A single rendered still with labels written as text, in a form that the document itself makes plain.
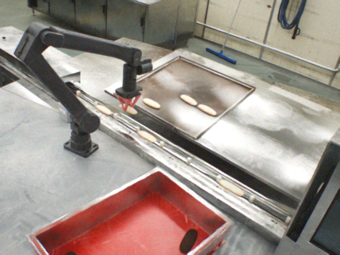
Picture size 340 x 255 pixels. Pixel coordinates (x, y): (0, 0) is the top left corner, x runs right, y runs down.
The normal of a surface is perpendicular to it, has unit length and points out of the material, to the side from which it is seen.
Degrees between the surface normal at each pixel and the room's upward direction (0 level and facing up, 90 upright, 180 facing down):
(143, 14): 90
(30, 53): 90
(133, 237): 0
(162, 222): 0
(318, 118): 10
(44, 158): 0
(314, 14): 90
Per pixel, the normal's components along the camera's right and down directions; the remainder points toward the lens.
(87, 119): 0.70, 0.46
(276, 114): 0.00, -0.76
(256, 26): -0.64, 0.35
